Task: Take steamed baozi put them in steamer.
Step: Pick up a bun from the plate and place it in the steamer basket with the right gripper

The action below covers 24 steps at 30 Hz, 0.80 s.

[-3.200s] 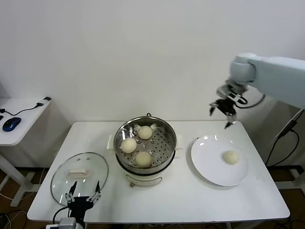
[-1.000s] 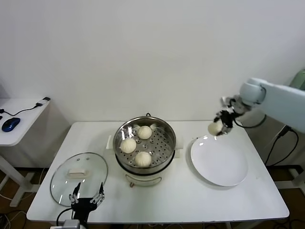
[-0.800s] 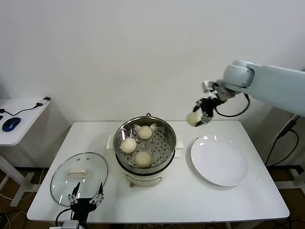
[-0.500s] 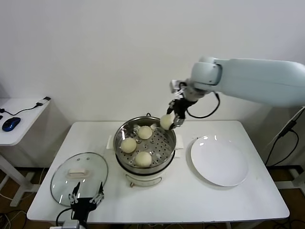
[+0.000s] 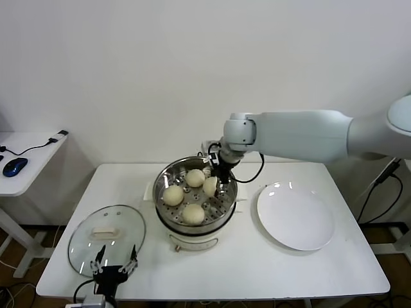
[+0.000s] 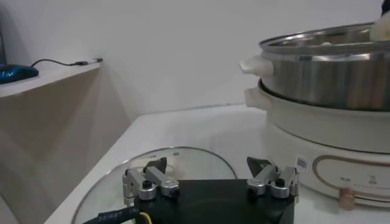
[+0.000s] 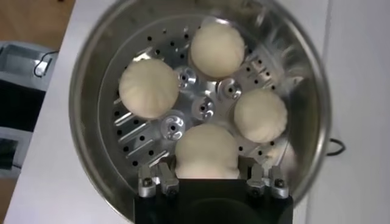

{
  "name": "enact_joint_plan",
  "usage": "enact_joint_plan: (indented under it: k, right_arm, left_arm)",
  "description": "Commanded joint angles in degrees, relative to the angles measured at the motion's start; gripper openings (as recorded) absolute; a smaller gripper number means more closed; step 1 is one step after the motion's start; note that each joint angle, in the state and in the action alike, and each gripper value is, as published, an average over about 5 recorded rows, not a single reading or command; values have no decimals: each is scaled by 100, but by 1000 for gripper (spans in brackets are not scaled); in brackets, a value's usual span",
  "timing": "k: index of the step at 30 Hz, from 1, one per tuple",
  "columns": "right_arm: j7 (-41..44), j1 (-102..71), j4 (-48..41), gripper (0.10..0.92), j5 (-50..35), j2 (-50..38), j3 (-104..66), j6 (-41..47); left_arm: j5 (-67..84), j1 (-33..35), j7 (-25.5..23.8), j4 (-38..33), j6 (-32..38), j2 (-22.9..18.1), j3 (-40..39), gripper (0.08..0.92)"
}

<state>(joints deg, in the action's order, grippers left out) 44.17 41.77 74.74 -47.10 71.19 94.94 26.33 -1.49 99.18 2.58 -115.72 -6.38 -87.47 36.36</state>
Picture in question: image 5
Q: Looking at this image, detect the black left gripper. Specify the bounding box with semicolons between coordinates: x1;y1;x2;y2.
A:
91;244;139;296

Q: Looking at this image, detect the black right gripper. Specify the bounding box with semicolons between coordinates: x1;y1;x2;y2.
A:
213;157;234;197

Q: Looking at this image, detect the white steamed baozi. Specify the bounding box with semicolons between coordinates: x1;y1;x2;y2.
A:
182;203;206;226
162;185;185;207
202;176;219;198
185;169;206;188

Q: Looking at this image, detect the round glass pot lid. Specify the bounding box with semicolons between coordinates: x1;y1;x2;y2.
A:
67;204;147;278

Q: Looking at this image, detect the stainless steel steamer basket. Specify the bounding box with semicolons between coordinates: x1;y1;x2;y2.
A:
144;156;249;234

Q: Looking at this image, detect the white round plate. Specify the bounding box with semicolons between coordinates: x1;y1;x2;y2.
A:
256;181;336;252

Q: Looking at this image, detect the white computer desk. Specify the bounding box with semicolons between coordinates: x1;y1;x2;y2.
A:
0;130;70;278

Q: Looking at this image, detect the blue computer mouse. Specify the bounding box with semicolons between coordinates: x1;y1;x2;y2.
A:
3;157;29;177

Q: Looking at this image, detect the white appliance stand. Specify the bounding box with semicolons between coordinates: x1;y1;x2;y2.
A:
354;157;411;256

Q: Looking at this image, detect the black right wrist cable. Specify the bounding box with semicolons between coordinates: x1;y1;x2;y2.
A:
232;152;266;184

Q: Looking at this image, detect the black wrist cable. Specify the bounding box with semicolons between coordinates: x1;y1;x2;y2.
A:
232;152;266;184
73;278;97;304

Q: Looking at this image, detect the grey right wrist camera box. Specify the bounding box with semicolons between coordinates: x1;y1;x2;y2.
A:
200;140;222;165

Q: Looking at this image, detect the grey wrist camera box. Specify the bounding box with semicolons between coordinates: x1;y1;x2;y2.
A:
82;295;107;308
200;140;222;165

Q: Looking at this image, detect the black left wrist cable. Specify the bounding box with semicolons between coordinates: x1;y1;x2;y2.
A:
73;278;97;304

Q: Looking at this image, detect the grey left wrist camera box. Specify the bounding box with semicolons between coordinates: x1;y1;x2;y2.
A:
82;295;107;308

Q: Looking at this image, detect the black cable with adapter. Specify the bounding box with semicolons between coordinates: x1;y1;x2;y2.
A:
0;130;70;155

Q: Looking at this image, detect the black power adapter cable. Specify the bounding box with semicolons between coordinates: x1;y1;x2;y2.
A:
356;158;404;225

